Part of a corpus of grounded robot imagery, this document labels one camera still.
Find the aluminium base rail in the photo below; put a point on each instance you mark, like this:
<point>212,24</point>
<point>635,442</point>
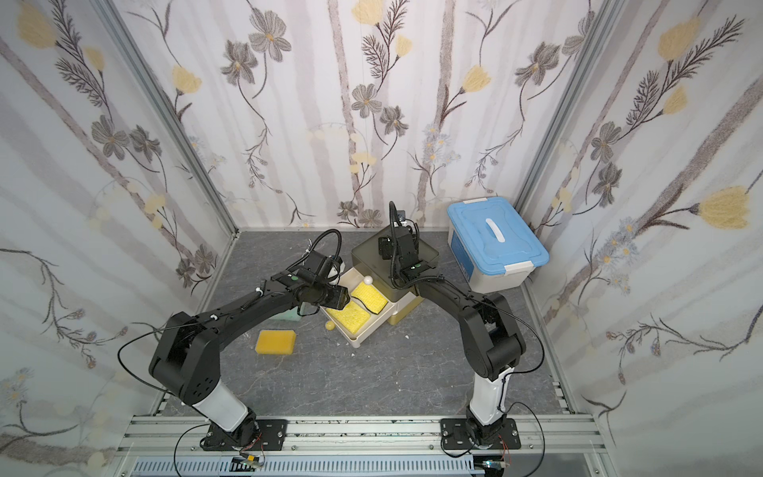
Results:
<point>548,445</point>

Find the olive green drawer cabinet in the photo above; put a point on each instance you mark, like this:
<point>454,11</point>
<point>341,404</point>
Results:
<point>408,286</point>

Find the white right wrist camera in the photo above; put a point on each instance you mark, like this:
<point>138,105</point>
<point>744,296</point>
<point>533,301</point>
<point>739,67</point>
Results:
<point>400,218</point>

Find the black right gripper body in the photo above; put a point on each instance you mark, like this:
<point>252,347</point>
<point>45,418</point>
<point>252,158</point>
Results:
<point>402,262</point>

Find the green sponge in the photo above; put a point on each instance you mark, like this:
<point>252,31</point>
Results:
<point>291,315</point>

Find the yellow sponge in white drawer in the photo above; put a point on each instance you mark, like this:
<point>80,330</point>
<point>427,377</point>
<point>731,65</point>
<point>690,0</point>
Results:
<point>352,318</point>

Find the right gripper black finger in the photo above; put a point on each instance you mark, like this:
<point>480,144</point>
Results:
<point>385,243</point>
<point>386,254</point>

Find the white storage bin blue lid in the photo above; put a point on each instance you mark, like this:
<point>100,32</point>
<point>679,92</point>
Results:
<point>495,249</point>

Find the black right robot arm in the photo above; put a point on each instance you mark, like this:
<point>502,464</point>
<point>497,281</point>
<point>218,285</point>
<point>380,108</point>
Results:
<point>492,341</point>

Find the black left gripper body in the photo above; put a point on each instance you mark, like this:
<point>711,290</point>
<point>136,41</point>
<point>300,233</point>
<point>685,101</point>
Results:
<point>333,296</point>

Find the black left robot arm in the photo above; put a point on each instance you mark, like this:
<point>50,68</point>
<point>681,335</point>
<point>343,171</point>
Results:
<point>187,360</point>

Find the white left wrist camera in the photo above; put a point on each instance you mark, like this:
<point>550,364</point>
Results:
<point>337,269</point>

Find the yellow sponge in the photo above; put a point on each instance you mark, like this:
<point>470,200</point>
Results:
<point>373,300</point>
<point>352,318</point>
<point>276,342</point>

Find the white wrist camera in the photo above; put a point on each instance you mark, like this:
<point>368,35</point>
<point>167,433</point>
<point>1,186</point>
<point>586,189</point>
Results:
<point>337,269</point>
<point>400,218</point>

